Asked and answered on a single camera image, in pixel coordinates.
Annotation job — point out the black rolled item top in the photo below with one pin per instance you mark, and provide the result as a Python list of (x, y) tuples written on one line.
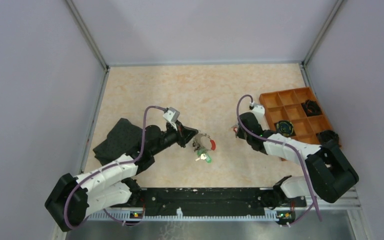
[(311, 108)]

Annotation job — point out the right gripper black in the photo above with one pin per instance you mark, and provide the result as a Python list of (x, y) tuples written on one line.
[(240, 133)]

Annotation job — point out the dark patterned rolled item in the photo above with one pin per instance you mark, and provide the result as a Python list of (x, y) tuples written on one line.
[(285, 128)]

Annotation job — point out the black rolled item bottom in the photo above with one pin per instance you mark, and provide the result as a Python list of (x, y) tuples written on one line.
[(327, 136)]

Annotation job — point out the keyring with coloured keys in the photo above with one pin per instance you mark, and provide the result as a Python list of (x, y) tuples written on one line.
[(202, 145)]

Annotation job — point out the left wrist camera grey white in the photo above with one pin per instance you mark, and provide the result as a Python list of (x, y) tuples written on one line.
[(171, 116)]

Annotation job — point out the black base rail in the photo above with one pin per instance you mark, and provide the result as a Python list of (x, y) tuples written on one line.
[(210, 202)]

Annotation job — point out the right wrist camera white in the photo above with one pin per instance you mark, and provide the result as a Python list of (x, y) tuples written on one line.
[(258, 111)]

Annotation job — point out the black rolled item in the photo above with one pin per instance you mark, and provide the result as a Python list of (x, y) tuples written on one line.
[(327, 136), (311, 108)]

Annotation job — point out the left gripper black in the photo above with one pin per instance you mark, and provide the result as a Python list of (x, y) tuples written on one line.
[(184, 134)]

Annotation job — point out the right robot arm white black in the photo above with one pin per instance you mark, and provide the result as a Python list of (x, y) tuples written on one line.
[(327, 173)]

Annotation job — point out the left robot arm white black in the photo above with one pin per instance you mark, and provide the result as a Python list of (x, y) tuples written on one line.
[(74, 198)]

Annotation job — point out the black folded cloth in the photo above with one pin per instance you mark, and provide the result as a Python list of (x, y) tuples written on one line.
[(120, 139)]

